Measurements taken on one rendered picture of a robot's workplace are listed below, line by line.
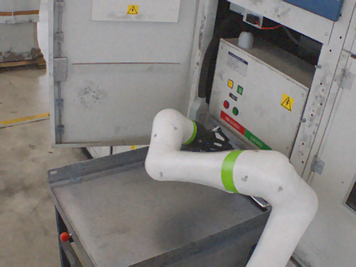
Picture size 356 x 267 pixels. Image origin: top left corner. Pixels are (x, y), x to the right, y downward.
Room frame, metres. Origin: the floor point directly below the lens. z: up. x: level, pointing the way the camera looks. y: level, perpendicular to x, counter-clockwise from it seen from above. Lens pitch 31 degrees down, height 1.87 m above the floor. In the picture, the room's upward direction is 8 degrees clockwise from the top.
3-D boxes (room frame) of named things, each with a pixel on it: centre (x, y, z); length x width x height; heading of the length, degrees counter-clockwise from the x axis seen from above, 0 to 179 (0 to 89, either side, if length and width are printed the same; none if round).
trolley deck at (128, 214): (1.17, 0.06, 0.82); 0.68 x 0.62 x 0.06; 127
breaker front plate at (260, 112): (1.40, -0.24, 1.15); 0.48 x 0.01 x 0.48; 37
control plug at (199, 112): (1.52, -0.06, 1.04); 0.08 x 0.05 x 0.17; 127
